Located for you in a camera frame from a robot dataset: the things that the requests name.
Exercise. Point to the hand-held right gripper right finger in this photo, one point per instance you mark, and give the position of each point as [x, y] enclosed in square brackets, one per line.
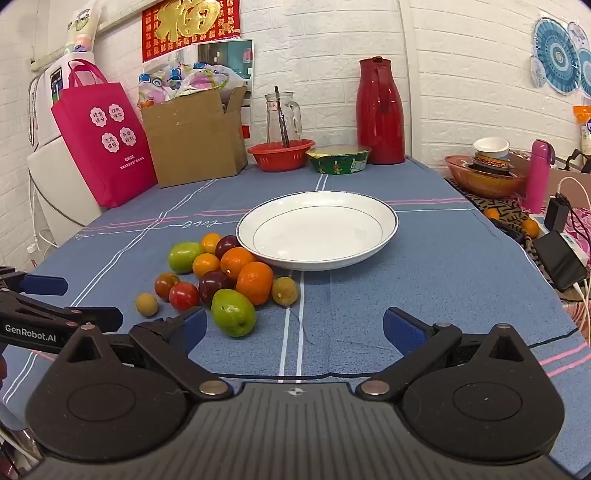
[401, 330]

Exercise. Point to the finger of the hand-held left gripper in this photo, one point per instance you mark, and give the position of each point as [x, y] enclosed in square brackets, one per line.
[44, 285]
[101, 319]

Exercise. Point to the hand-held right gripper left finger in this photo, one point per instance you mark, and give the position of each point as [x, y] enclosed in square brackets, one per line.
[194, 325]

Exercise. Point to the green mango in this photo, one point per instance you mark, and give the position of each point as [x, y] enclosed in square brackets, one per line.
[233, 313]
[184, 256]

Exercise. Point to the dark red plum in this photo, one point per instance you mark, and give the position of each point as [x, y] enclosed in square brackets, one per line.
[213, 286]
[227, 244]

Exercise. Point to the brown longan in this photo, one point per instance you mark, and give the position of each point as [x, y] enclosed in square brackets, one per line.
[147, 304]
[284, 290]

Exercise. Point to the small orange tangerine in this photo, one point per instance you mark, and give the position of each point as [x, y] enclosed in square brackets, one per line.
[206, 264]
[211, 242]

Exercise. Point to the orange mandarin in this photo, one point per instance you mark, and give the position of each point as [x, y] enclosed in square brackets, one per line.
[255, 282]
[236, 262]

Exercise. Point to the white plate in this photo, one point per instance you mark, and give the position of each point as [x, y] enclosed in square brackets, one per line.
[318, 230]

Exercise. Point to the blue striped tablecloth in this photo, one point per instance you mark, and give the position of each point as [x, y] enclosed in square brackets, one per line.
[415, 286]

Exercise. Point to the white appliance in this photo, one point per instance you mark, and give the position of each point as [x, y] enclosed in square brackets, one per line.
[51, 184]

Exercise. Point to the pink tote bag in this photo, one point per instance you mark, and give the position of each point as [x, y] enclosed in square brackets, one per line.
[106, 152]

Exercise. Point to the small orange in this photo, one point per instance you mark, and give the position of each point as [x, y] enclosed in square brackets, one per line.
[530, 227]
[493, 213]

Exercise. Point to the brown patterned cloth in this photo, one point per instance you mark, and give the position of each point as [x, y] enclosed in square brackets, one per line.
[508, 207]

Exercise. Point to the black phone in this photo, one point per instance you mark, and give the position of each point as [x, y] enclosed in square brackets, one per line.
[561, 261]

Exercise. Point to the green foil bowl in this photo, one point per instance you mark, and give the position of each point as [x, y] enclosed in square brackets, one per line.
[337, 164]

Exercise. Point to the pink floral cloth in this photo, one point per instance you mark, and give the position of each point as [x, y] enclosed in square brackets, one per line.
[582, 314]

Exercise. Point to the large cardboard box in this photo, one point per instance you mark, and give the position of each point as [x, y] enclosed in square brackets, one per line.
[194, 143]

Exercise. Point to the red plastic basin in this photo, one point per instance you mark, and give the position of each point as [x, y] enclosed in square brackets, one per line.
[277, 159]

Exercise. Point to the patterned bowl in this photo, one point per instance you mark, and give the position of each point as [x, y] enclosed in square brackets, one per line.
[491, 164]

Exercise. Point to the black charger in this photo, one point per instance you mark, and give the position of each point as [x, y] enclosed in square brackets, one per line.
[556, 214]

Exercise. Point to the white power strip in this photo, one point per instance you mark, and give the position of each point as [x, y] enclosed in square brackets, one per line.
[581, 251]

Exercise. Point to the pink bottle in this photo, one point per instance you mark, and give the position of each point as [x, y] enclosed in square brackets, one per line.
[538, 180]

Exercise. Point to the white cup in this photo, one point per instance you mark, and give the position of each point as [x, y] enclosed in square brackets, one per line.
[491, 146]

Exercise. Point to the red thermos jug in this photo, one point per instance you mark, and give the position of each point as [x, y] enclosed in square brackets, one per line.
[381, 120]

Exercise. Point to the glass pitcher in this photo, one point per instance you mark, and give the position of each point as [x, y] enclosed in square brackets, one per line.
[274, 124]

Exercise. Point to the small cardboard box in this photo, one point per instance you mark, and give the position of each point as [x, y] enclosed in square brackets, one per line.
[568, 182]

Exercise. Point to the black stirrer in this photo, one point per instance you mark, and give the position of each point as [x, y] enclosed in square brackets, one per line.
[280, 115]

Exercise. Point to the clear plastic bag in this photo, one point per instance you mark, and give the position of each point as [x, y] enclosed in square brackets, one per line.
[83, 27]

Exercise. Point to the orange snack packet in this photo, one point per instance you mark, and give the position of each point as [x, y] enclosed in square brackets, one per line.
[585, 134]

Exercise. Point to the blue paper fan decoration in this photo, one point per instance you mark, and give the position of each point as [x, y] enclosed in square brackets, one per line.
[556, 55]

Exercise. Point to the red gold wall poster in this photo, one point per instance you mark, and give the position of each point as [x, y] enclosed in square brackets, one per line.
[157, 41]

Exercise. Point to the wall mirror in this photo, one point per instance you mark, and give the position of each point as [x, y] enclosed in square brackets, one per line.
[231, 57]

